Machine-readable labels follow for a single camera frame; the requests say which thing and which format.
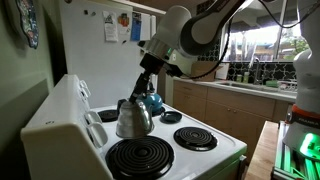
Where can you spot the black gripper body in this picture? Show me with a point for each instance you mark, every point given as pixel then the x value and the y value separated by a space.
pixel 153 65

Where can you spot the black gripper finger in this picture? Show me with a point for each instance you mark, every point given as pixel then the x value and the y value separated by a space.
pixel 146 87
pixel 140 85

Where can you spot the silver stove top kettle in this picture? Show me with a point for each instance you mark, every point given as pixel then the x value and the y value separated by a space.
pixel 134 120

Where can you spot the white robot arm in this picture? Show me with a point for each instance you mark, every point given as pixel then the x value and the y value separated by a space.
pixel 195 35

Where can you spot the blue kettle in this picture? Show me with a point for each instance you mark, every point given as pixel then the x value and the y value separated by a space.
pixel 151 99

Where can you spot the white electric stove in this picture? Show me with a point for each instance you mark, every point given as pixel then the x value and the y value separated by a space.
pixel 66 140

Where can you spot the small dark blue lid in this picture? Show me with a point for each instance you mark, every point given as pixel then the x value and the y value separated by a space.
pixel 170 117

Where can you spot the blue paper on fridge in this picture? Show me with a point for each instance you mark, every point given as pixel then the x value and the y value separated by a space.
pixel 136 26

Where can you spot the cardboard box on counter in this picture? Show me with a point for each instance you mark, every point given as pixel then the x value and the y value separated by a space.
pixel 204 71

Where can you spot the white refrigerator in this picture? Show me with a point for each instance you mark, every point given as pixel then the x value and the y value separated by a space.
pixel 110 69

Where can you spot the white paper on fridge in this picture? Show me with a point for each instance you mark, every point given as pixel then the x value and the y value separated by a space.
pixel 110 26

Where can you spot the wooden kitchen cabinets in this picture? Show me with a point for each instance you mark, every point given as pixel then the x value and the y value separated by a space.
pixel 237 114

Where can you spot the kitchen faucet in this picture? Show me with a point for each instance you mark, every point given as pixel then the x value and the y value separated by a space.
pixel 255 61

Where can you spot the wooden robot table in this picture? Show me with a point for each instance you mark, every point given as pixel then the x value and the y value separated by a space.
pixel 263 158

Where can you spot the colourful wall decoration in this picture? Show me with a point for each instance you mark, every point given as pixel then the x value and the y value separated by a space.
pixel 28 22

